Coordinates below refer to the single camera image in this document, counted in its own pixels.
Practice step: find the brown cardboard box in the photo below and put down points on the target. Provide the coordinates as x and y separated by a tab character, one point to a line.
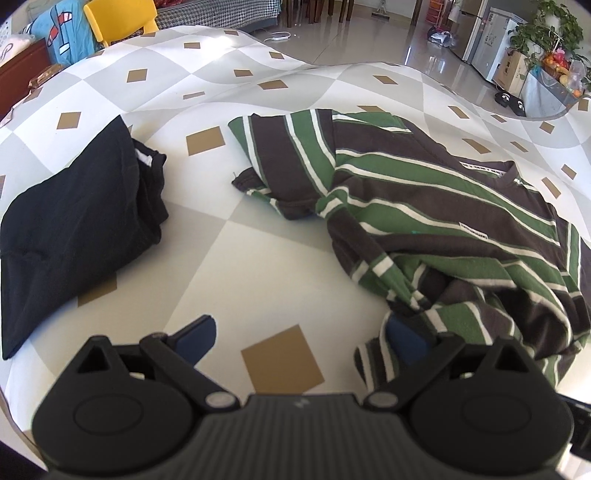
510	69

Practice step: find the dark wooden dining chair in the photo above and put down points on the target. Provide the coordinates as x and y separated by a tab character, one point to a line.
337	10
300	11

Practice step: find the leafy potted plant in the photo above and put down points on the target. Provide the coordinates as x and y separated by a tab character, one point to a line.
549	23

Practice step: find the houndstooth sofa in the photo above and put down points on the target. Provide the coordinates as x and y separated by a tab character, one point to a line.
217	14

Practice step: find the orange plastic drawer unit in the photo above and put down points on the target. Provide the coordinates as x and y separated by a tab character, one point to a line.
437	9

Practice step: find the green brown striped t-shirt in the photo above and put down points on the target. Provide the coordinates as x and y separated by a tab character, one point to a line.
415	217

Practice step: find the fruit basket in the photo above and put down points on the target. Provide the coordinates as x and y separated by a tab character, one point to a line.
556	67

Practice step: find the silver refrigerator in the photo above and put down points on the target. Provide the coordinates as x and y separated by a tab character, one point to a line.
473	32

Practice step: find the wooden cabinet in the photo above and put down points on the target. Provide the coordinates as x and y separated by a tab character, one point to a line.
23	78

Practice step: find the blue cartoon print cloth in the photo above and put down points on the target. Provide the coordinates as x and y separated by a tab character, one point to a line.
60	32

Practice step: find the black folded garment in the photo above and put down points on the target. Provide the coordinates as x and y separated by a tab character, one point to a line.
69	221

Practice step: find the checkered tablecloth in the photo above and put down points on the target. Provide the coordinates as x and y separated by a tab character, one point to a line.
258	277

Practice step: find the white chest freezer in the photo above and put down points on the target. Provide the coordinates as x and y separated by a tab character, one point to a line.
501	41

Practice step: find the white power strip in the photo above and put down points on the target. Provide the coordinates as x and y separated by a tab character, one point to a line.
279	35

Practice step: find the yellow plastic chair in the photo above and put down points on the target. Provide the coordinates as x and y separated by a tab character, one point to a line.
120	16

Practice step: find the white printed bag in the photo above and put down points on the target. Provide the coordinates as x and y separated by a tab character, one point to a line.
16	46

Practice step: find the brown snack packet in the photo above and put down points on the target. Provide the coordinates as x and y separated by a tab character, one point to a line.
45	76

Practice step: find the mop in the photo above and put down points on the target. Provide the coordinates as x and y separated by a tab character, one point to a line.
381	14

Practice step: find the plastic shopping bag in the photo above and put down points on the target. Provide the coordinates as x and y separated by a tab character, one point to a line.
441	37

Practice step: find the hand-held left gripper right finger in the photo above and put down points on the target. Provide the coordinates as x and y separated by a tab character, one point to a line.
411	344

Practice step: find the clear plastic bag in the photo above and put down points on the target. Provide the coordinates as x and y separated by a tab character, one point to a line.
579	81

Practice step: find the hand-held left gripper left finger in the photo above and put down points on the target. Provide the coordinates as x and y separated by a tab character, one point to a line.
198	337

